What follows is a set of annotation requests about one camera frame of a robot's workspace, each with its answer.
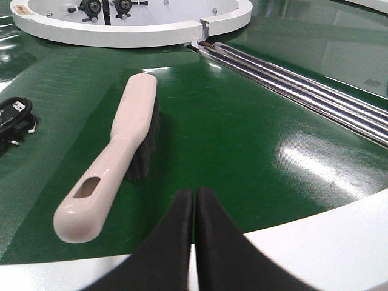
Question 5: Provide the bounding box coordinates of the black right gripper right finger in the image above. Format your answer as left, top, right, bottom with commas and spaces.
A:
195, 187, 314, 290

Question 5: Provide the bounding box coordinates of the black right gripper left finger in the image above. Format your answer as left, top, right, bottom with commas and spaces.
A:
84, 189, 193, 290

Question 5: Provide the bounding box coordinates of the beige hand broom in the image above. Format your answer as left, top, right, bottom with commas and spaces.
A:
53, 73, 160, 243

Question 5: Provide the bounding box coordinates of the black usb cable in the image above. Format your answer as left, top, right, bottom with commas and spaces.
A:
0, 96, 39, 154

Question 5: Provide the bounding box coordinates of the black bearing right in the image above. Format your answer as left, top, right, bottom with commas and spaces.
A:
113, 0, 149, 19

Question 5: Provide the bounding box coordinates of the black bearing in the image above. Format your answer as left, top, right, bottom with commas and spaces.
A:
65, 0, 102, 24
113, 0, 149, 19

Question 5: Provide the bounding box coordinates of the black bearing left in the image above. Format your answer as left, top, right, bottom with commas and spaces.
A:
65, 0, 102, 24

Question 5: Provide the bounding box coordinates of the white inner conveyor ring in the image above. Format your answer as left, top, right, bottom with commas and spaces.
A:
9, 0, 253, 49

